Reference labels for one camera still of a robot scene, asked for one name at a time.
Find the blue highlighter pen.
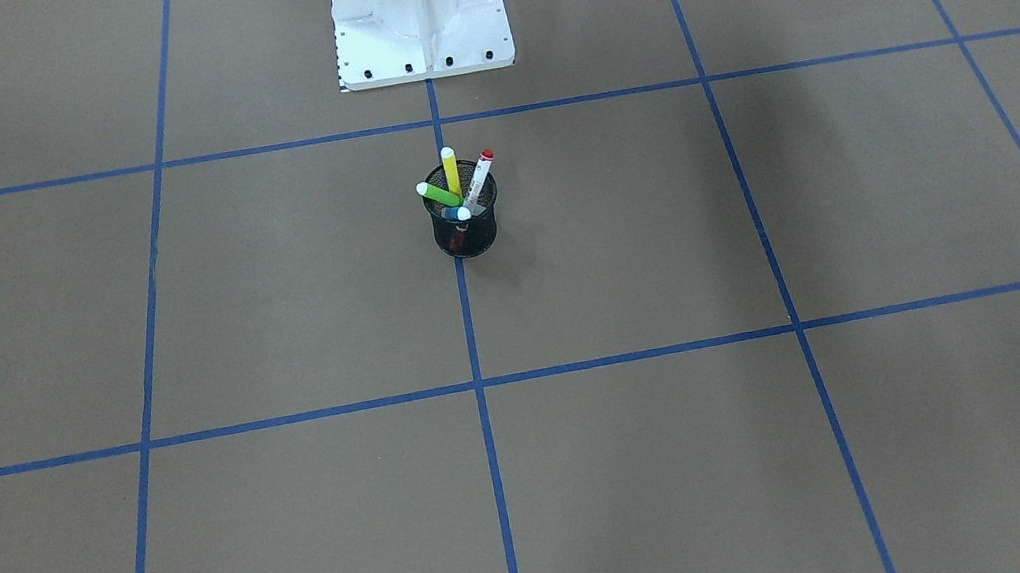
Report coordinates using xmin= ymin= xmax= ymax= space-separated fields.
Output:
xmin=440 ymin=205 xmax=473 ymax=224

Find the red capped white marker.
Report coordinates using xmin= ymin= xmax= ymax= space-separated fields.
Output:
xmin=464 ymin=148 xmax=495 ymax=215

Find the black mesh pen cup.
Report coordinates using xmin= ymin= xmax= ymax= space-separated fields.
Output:
xmin=416 ymin=173 xmax=499 ymax=259

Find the green highlighter pen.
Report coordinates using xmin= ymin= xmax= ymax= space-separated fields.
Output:
xmin=415 ymin=181 xmax=464 ymax=208

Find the yellow highlighter pen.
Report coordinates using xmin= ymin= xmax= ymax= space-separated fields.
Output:
xmin=439 ymin=145 xmax=463 ymax=199

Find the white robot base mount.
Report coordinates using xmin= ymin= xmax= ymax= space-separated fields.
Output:
xmin=330 ymin=0 xmax=517 ymax=92

